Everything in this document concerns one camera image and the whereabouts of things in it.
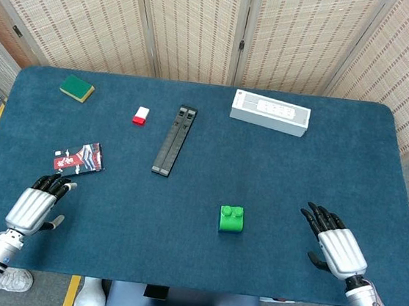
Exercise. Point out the white power strip box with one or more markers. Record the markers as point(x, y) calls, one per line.
point(270, 112)

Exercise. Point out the green toy brick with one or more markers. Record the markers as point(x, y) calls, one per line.
point(231, 219)

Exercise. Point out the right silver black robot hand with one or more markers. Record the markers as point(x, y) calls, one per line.
point(341, 250)

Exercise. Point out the white robot body shell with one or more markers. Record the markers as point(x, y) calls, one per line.
point(89, 296)

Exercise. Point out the black folded laptop stand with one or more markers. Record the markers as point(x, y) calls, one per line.
point(174, 142)

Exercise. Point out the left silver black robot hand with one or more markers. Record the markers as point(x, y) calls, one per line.
point(30, 207)

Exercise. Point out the green yellow sponge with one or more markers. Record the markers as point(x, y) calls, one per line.
point(76, 86)

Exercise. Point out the dark printed snack packet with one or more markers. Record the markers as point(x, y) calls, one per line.
point(80, 159)

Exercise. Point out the red white small block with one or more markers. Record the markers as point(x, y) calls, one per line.
point(140, 115)

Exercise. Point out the woven folding screen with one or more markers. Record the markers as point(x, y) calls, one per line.
point(190, 22)

